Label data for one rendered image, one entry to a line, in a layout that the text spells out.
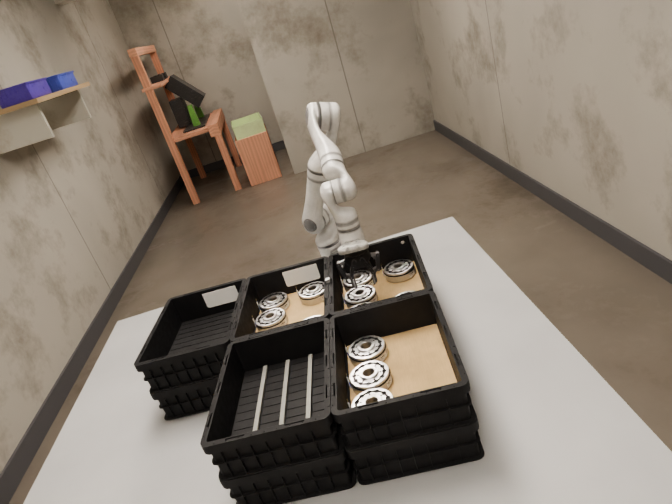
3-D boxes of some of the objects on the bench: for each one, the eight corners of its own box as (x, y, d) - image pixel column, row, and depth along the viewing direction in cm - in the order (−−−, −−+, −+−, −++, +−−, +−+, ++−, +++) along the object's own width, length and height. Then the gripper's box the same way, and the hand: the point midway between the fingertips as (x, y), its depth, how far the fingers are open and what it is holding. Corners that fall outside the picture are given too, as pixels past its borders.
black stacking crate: (350, 379, 157) (339, 347, 152) (449, 355, 154) (441, 321, 149) (359, 491, 121) (344, 454, 116) (488, 462, 118) (479, 423, 113)
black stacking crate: (255, 402, 160) (241, 371, 155) (350, 379, 157) (339, 347, 152) (235, 518, 124) (217, 483, 119) (358, 491, 121) (344, 454, 116)
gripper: (375, 229, 162) (387, 274, 169) (328, 241, 164) (342, 285, 170) (377, 239, 155) (390, 285, 162) (328, 251, 157) (342, 297, 164)
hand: (364, 281), depth 166 cm, fingers open, 5 cm apart
